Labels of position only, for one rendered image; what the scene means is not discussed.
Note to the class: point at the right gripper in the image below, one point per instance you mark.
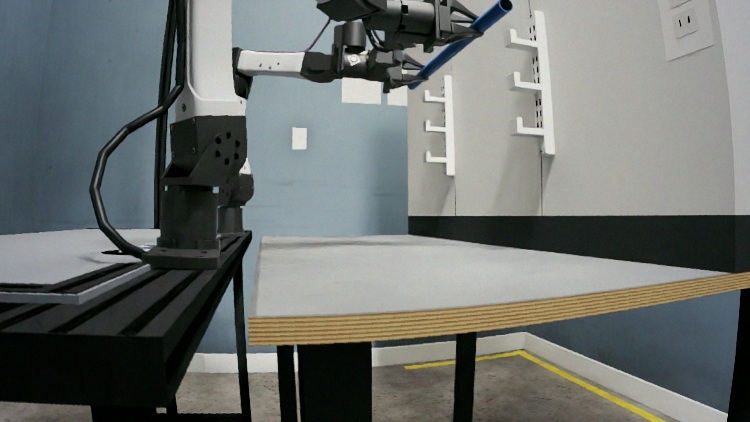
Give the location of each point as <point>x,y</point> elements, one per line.
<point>434,20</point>

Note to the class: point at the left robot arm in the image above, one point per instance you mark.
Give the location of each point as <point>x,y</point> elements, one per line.
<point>314,66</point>

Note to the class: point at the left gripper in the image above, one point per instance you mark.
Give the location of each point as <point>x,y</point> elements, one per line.
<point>399,79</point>

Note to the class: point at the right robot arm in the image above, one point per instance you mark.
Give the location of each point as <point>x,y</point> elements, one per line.
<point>209,133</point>

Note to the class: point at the blue metal bar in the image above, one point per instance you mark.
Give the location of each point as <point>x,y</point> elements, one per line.
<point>483,23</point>

